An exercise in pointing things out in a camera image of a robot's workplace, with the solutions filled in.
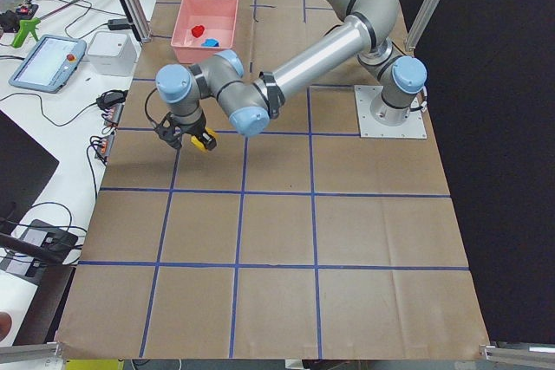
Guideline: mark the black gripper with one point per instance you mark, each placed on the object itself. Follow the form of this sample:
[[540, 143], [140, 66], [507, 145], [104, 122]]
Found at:
[[193, 129]]

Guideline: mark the yellow toy block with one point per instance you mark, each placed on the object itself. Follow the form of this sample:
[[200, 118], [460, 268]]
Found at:
[[206, 141]]

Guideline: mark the red toy block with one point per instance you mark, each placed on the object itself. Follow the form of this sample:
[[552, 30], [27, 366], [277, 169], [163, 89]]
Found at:
[[198, 31]]

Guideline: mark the blue toy block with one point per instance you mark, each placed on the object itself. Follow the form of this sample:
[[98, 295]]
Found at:
[[210, 43]]

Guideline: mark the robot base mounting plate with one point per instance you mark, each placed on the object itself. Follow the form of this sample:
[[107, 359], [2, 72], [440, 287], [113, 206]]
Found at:
[[377, 120]]

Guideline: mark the pink plastic box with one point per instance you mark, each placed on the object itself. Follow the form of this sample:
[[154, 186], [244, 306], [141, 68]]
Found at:
[[218, 16]]

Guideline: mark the white square device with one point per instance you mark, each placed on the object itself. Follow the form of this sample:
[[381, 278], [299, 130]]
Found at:
[[112, 54]]

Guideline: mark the black power adapter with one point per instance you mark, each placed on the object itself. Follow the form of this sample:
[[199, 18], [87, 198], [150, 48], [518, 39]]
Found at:
[[118, 24]]

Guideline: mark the brown paper table mat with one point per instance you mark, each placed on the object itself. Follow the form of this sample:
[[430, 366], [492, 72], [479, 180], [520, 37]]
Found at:
[[304, 242]]

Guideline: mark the teach pendant tablet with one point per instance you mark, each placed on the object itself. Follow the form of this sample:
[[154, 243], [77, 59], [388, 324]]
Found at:
[[49, 65]]

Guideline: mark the green plastic gun tool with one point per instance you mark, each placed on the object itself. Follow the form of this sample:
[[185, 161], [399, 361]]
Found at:
[[26, 27]]

